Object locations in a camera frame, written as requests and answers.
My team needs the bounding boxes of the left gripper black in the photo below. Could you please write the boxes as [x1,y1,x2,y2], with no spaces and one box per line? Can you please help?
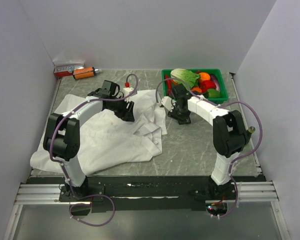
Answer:
[107,95,135,123]

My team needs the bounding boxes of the toy orange bell pepper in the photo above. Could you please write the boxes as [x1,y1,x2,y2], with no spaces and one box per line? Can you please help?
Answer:
[191,87,202,95]

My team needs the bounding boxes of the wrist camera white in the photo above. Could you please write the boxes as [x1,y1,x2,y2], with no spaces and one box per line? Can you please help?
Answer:
[122,81,137,102]
[159,96,177,112]

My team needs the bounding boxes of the green plastic basket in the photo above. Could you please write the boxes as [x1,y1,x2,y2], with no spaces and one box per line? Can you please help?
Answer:
[161,68,228,104]

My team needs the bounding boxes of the toy cabbage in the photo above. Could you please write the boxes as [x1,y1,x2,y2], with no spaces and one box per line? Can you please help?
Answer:
[170,68,201,89]

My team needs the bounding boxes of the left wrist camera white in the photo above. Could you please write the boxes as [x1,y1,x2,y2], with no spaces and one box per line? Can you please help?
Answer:
[122,81,137,102]

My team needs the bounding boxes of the aluminium rail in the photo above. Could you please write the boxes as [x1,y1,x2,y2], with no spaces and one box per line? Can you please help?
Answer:
[14,181,279,205]

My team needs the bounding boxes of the toy orange fruit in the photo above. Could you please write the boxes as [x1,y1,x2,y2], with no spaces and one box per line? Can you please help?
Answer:
[198,72,211,83]

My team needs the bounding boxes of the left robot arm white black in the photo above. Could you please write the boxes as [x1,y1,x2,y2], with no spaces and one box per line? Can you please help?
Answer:
[43,80,137,201]

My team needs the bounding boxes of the toy red chili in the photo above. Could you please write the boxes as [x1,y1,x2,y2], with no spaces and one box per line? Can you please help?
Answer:
[165,79,175,96]

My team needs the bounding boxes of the orange cylinder tool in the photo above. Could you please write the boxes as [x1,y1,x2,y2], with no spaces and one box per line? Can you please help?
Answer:
[72,67,101,80]

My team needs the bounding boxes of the toy green bell pepper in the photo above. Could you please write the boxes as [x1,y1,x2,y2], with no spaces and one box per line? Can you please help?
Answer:
[203,88,222,99]

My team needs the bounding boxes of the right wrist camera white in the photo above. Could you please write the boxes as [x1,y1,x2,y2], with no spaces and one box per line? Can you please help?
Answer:
[159,96,177,112]

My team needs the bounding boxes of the white garment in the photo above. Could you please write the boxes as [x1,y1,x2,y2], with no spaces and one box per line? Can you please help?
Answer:
[29,88,169,176]

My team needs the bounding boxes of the green glass bottle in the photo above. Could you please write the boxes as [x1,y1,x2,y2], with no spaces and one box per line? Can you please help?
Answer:
[246,126,256,137]

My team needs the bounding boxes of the red white carton box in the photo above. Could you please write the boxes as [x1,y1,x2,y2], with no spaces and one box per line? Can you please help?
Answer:
[53,59,85,78]

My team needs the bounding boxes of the toy purple eggplant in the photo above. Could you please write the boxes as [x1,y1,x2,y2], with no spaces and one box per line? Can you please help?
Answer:
[210,74,220,91]

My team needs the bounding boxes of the toy red bell pepper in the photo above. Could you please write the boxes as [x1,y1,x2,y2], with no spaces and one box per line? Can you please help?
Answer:
[199,80,217,93]

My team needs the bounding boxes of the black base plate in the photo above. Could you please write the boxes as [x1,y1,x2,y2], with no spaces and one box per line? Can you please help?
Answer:
[25,175,266,216]

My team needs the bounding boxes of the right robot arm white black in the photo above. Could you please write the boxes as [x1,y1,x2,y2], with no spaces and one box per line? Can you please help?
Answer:
[160,84,251,200]

